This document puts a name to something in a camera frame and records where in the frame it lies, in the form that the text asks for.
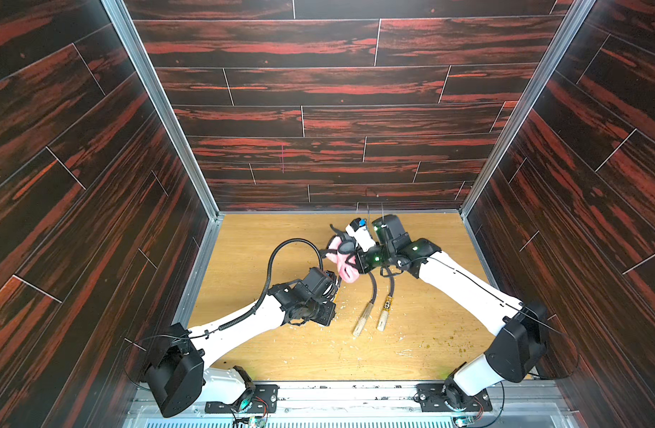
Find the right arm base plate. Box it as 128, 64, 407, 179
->
413, 383, 493, 413

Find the pink rag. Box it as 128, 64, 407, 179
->
320, 225, 361, 284

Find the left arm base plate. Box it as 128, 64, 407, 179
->
204, 383, 279, 415

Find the aluminium front rail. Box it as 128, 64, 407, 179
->
124, 381, 584, 427

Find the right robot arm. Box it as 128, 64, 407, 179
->
345, 215, 548, 411

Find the small sickle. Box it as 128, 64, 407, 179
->
352, 272, 377, 338
377, 270, 395, 332

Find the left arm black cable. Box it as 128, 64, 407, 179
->
187, 237, 326, 341

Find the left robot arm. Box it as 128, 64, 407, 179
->
142, 267, 340, 418

